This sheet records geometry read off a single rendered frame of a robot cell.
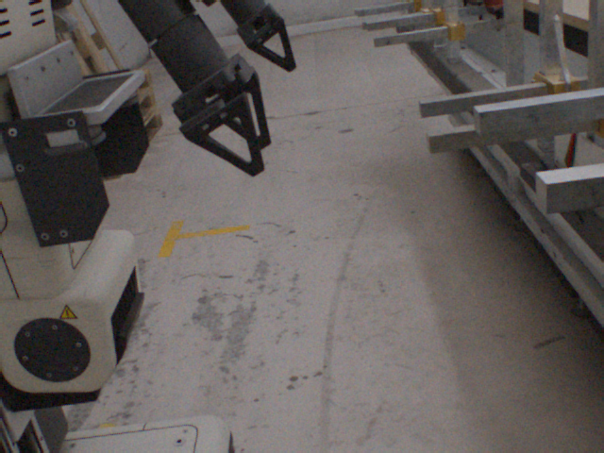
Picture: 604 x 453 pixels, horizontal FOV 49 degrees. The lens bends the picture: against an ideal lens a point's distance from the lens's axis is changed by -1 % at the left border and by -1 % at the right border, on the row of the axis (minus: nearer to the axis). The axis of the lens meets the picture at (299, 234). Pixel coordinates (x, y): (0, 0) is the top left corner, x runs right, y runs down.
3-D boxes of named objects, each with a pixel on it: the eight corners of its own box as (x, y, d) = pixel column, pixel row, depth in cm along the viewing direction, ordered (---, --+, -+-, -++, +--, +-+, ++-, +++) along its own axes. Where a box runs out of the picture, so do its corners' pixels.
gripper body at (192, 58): (249, 66, 71) (208, 5, 68) (238, 84, 61) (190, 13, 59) (199, 100, 72) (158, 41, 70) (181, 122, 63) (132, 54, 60)
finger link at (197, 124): (291, 142, 68) (238, 62, 66) (287, 161, 62) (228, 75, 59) (236, 176, 70) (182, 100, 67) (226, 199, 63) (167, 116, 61)
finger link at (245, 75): (293, 125, 75) (244, 53, 72) (290, 142, 68) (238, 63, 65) (243, 157, 76) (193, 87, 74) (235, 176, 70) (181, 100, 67)
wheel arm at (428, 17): (368, 34, 246) (366, 22, 245) (367, 32, 250) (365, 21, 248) (487, 16, 243) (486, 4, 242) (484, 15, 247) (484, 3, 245)
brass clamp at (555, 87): (550, 109, 128) (550, 84, 126) (528, 94, 140) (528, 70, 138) (583, 106, 128) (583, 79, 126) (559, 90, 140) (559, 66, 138)
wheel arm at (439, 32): (375, 50, 224) (374, 37, 223) (374, 48, 228) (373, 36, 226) (506, 30, 221) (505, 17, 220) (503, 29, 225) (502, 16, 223)
